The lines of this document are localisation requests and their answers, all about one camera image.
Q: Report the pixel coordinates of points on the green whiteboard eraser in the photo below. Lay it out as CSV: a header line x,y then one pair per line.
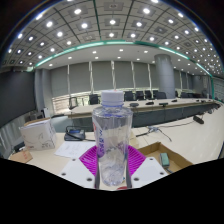
x,y
164,159

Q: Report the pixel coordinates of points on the long curved conference desk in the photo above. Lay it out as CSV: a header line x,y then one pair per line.
x,y
156,113

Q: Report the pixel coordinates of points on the black desk microphones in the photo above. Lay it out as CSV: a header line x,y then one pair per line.
x,y
198,119

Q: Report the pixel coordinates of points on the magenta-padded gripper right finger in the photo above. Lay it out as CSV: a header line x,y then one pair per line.
x,y
148,171

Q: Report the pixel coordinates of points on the red-sided open cardboard box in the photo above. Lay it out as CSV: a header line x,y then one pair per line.
x,y
180,160

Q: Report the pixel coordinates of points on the round recessed ceiling lights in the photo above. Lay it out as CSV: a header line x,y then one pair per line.
x,y
113,22

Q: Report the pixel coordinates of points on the black desk telephone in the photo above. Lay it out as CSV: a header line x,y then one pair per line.
x,y
75,134

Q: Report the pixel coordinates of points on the clear plastic water bottle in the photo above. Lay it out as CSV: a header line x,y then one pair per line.
x,y
111,140

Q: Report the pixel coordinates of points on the white printed cardboard box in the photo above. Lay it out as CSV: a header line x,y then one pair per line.
x,y
38,135

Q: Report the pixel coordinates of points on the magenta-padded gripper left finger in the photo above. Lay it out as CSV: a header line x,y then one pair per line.
x,y
75,171

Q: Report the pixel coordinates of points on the flat round red coaster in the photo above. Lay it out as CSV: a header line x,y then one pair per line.
x,y
122,188

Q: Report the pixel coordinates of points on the row of black office chairs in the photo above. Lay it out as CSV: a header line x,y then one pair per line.
x,y
140,96

